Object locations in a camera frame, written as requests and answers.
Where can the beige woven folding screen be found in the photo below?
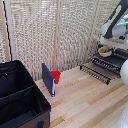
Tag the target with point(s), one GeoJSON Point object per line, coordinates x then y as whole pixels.
{"type": "Point", "coordinates": [30, 33]}

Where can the black slatted oven tray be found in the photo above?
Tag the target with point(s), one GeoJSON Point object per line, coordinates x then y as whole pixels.
{"type": "Point", "coordinates": [111, 63]}

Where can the black toaster oven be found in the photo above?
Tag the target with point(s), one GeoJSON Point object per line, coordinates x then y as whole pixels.
{"type": "Point", "coordinates": [122, 53]}

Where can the thin black pole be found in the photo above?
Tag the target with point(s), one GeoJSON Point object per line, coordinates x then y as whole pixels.
{"type": "Point", "coordinates": [7, 30]}

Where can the black fabric storage box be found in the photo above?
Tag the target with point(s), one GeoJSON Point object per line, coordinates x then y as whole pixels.
{"type": "Point", "coordinates": [20, 96]}

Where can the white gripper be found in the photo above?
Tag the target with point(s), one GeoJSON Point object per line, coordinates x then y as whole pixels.
{"type": "Point", "coordinates": [115, 42]}

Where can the red plastic cup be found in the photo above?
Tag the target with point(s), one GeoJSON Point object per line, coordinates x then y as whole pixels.
{"type": "Point", "coordinates": [56, 76]}

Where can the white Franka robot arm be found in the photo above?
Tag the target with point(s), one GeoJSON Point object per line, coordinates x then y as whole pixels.
{"type": "Point", "coordinates": [115, 21]}

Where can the white bowl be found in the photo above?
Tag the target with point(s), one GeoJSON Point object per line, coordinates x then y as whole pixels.
{"type": "Point", "coordinates": [104, 54]}

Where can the yellow food pieces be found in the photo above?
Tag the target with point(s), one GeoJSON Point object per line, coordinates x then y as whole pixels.
{"type": "Point", "coordinates": [105, 50]}

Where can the dark blue book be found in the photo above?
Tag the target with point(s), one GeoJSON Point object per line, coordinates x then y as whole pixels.
{"type": "Point", "coordinates": [48, 79]}

